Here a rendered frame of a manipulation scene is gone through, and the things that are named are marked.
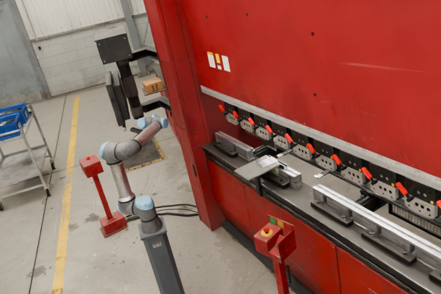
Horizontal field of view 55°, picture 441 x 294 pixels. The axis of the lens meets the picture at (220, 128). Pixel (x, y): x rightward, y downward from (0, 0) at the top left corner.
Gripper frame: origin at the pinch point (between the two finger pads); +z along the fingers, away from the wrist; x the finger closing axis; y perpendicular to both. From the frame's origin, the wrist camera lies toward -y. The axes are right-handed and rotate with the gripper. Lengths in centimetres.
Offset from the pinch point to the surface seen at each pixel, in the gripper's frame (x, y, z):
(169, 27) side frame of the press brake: 22, -43, -83
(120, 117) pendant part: 13.6, -27.3, -3.1
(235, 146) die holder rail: 43, 53, -46
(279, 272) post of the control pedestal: -19, 138, -33
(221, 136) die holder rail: 57, 36, -37
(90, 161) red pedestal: 44, -40, 72
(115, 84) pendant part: 11, -46, -22
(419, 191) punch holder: -63, 144, -137
